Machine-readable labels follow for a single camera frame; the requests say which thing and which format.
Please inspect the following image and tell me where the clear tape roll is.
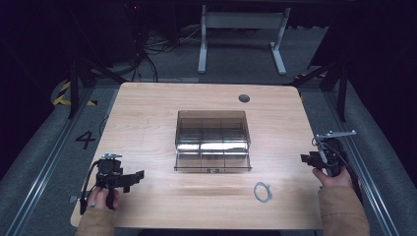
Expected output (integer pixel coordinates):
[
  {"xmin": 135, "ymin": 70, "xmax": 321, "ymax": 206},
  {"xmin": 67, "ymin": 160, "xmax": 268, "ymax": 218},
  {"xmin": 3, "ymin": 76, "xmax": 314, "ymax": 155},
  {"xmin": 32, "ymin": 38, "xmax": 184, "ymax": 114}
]
[{"xmin": 252, "ymin": 181, "xmax": 274, "ymax": 204}]

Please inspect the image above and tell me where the yellow black hazard tape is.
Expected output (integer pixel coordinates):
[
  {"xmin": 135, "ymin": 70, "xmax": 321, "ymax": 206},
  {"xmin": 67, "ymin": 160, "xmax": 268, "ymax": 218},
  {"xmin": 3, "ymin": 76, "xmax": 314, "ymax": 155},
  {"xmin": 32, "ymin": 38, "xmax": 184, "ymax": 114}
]
[{"xmin": 52, "ymin": 80, "xmax": 98, "ymax": 107}]

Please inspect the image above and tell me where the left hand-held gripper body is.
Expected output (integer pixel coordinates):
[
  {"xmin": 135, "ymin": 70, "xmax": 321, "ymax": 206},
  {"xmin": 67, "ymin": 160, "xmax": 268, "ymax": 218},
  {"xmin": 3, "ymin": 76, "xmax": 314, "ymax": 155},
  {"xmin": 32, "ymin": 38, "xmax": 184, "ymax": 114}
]
[{"xmin": 94, "ymin": 151, "xmax": 125, "ymax": 210}]

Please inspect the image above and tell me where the black metal stand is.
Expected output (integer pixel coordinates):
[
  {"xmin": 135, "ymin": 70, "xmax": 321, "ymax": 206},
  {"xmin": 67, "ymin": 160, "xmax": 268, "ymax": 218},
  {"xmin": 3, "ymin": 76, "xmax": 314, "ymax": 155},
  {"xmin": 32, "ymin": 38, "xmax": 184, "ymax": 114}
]
[
  {"xmin": 66, "ymin": 56, "xmax": 130, "ymax": 120},
  {"xmin": 285, "ymin": 60, "xmax": 350, "ymax": 123}
]

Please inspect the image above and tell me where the white metal desk frame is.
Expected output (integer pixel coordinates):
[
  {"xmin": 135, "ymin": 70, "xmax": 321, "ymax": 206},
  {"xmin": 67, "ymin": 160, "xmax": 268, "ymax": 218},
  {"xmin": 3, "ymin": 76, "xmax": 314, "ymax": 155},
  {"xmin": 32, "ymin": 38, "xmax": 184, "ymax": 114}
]
[{"xmin": 197, "ymin": 4, "xmax": 292, "ymax": 76}]

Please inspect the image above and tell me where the transparent smoky drawer organizer box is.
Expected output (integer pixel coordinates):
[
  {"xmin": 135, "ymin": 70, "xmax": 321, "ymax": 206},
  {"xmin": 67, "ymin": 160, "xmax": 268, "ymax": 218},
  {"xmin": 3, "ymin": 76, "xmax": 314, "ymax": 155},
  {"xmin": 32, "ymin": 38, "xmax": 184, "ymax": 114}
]
[{"xmin": 173, "ymin": 109, "xmax": 254, "ymax": 173}]

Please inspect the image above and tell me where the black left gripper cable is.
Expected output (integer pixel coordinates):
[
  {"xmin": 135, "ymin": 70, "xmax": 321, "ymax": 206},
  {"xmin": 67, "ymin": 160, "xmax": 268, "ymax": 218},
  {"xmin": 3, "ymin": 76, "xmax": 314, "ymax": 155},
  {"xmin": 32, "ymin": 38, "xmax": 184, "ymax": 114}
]
[{"xmin": 79, "ymin": 159, "xmax": 100, "ymax": 216}]

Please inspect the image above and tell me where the person's left hand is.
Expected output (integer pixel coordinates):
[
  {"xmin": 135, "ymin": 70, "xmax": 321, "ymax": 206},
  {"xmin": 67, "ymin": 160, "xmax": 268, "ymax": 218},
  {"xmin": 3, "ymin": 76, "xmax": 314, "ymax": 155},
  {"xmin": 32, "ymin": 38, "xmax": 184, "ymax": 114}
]
[{"xmin": 86, "ymin": 186, "xmax": 121, "ymax": 212}]

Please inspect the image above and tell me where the person's right hand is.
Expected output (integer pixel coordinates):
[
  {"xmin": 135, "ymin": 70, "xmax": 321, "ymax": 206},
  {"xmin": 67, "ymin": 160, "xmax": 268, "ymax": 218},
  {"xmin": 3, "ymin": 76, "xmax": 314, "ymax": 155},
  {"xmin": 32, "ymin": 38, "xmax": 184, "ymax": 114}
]
[{"xmin": 311, "ymin": 166, "xmax": 354, "ymax": 190}]

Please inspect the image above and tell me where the aluminium floor rail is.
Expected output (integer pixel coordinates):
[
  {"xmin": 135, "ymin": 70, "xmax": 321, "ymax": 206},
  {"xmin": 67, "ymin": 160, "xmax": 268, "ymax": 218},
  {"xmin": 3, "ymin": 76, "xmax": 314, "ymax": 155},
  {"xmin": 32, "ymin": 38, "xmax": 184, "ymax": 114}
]
[
  {"xmin": 323, "ymin": 91, "xmax": 401, "ymax": 236},
  {"xmin": 3, "ymin": 88, "xmax": 97, "ymax": 236}
]

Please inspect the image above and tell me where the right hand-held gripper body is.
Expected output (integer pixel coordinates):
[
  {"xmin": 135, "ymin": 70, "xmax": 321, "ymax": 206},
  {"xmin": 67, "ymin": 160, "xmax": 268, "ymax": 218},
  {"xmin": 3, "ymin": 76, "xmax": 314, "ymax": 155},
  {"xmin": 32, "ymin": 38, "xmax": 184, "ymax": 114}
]
[{"xmin": 312, "ymin": 130, "xmax": 358, "ymax": 178}]

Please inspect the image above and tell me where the tangle of floor cables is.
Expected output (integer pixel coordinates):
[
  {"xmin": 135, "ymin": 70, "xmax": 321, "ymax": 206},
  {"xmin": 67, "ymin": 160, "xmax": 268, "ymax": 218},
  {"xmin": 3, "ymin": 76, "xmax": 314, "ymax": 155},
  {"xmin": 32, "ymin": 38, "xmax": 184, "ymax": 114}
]
[{"xmin": 111, "ymin": 24, "xmax": 206, "ymax": 84}]

